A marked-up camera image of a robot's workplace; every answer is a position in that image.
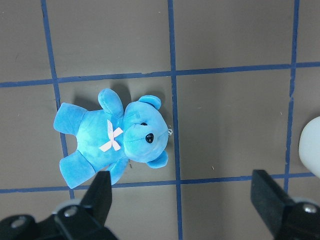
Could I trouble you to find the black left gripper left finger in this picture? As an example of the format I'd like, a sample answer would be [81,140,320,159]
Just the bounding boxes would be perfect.
[54,171,112,240]

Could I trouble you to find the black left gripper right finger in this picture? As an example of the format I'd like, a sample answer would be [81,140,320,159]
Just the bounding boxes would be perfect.
[250,169,320,240]

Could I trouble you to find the white trash can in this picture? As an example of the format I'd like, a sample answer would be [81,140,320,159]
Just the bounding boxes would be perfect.
[298,116,320,178]

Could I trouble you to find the blue teddy bear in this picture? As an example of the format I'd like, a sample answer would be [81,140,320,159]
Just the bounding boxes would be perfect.
[53,88,170,189]

